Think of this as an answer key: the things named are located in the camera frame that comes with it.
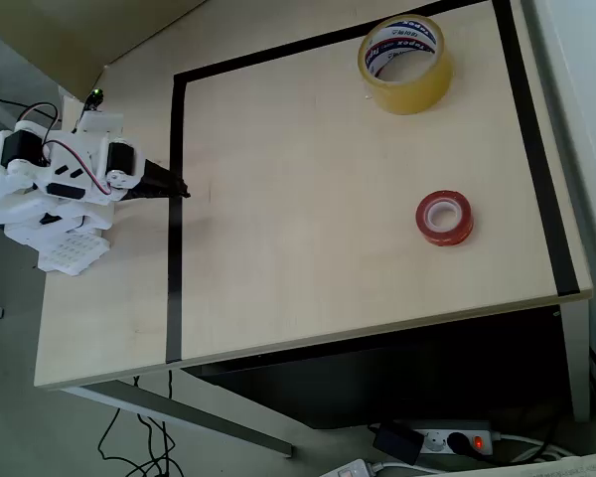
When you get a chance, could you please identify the red white gripper servo wire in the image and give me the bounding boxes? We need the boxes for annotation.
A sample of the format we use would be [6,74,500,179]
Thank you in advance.
[43,140,114,198]

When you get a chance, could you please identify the printed paper sheet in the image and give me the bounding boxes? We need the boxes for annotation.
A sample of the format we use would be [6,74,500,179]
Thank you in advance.
[426,450,596,477]

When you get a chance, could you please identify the thin black cable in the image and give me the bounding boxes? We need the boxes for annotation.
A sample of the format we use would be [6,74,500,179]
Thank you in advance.
[0,90,64,120]

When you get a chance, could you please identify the black round plug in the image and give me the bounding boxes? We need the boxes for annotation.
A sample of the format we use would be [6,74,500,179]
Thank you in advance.
[446,430,473,456]

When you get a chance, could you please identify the grey upright table leg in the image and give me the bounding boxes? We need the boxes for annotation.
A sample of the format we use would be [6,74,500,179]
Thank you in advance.
[558,300,591,423]

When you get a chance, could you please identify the large yellow tape roll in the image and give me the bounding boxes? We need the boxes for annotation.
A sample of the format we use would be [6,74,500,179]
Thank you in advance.
[358,13,455,116]

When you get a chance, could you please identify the white cables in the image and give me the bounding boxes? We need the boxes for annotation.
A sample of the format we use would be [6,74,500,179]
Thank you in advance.
[496,431,572,463]

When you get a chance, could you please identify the black tape strip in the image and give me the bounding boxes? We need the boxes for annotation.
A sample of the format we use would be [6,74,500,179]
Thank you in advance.
[164,73,189,364]
[491,0,581,298]
[172,0,496,90]

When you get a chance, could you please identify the small camera with green light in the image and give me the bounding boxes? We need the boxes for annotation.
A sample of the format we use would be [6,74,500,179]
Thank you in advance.
[76,87,125,134]

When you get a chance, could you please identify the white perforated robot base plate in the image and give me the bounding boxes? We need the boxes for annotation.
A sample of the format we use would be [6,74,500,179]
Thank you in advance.
[37,232,111,275]

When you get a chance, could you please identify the black red looping servo wire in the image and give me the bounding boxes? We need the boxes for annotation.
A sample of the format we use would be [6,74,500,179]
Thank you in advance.
[18,101,64,165]

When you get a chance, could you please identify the black power adapter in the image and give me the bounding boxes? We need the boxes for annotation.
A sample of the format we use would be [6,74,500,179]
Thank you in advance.
[372,420,426,466]

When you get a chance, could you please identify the white power strip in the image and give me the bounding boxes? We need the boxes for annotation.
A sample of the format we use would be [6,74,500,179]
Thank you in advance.
[320,457,373,477]

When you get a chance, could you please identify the black floor cable bundle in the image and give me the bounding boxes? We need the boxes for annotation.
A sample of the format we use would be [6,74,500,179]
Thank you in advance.
[97,375,185,477]

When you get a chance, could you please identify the grey slanted table beam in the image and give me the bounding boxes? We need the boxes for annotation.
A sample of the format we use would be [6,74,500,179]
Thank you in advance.
[62,380,295,458]

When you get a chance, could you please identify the grey power strip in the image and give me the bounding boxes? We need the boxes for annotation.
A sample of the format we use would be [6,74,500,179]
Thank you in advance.
[391,419,501,458]

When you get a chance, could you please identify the brown cardboard box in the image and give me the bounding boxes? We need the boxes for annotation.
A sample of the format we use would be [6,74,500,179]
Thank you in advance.
[0,0,210,103]

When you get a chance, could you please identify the red tape roll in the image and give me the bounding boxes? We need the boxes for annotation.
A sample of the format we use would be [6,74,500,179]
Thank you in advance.
[415,189,476,248]

